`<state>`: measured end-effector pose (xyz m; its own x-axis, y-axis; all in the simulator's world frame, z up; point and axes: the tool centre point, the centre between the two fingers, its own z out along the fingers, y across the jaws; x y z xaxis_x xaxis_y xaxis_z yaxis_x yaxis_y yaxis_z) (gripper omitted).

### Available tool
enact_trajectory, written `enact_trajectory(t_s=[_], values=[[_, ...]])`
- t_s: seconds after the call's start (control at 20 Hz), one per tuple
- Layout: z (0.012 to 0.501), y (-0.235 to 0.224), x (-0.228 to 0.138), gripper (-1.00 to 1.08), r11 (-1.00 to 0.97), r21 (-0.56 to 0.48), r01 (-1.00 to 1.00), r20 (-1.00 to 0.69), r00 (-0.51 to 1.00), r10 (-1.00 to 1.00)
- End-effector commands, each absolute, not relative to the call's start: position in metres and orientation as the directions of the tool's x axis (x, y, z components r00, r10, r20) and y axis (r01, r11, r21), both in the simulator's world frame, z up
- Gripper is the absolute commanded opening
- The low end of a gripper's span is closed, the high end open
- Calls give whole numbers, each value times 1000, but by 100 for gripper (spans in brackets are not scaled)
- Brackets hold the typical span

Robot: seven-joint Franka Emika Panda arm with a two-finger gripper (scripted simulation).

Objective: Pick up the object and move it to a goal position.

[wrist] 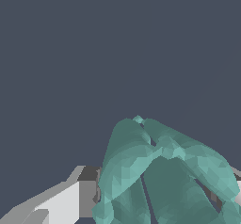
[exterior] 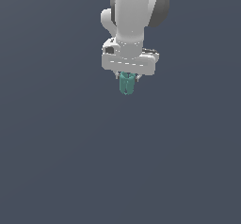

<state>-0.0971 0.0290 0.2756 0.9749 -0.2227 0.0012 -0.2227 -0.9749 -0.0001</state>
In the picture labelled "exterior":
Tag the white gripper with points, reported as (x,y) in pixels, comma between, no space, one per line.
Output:
(128,63)

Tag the teal green object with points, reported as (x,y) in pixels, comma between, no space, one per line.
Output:
(126,84)

